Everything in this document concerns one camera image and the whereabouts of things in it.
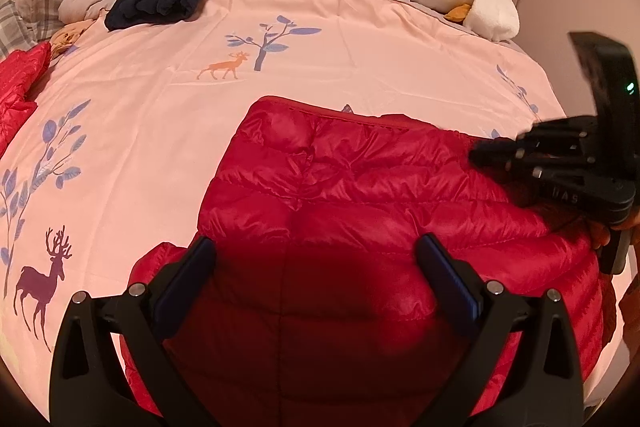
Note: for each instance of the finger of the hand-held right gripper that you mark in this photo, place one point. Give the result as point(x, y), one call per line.
point(500, 154)
point(527, 182)

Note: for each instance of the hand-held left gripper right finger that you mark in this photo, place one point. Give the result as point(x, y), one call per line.
point(450, 282)

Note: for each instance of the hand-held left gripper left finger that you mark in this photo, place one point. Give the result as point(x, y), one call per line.
point(185, 287)

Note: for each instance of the red down jacket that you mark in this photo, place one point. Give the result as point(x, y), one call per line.
point(350, 187)

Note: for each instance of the person's right forearm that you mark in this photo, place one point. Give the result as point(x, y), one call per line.
point(631, 312)

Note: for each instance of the person's right hand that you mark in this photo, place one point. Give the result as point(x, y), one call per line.
point(599, 232)

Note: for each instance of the pink printed duvet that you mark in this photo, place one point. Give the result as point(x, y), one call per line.
point(150, 107)

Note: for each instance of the folded red jacket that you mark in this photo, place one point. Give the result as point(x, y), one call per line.
point(20, 82)

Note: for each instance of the tan cloth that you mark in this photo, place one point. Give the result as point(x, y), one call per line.
point(67, 37)

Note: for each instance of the lilac cloth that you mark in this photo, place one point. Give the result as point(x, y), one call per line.
point(85, 4)

